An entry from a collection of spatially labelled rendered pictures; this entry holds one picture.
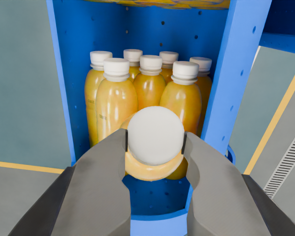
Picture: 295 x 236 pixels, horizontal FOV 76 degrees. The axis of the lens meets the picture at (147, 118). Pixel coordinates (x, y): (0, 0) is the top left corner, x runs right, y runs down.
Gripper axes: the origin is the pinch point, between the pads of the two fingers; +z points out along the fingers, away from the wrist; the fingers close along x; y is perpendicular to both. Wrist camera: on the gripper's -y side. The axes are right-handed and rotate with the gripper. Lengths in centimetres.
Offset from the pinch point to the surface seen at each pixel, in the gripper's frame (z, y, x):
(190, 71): 16.2, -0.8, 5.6
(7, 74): 129, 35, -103
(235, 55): 8.0, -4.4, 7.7
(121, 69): 16.5, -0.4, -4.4
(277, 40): 54, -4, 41
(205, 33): 28.6, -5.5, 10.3
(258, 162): 129, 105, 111
